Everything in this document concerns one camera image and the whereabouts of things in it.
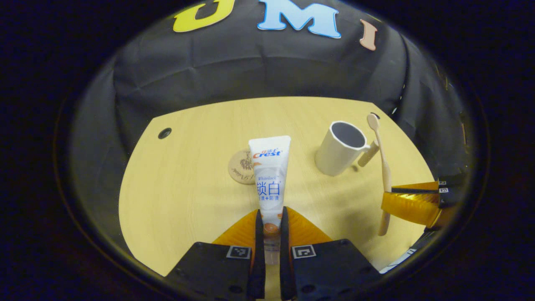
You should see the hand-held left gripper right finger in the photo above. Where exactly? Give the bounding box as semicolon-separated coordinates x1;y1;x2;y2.
279;206;381;301

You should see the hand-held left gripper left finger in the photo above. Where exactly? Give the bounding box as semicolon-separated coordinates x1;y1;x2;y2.
165;208;266;301

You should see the beige toothbrush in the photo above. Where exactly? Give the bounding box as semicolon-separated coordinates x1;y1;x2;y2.
367;113;392;237

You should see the white toothpaste tube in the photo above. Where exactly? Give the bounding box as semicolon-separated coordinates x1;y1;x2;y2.
248;135;292;265

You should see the round wooden coaster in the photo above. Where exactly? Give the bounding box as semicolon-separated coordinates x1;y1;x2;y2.
228;150;256;185

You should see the white cup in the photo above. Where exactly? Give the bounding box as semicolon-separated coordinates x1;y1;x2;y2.
315;121;380;177

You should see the black backdrop cloth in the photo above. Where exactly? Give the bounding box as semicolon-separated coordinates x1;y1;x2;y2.
69;0;475;251

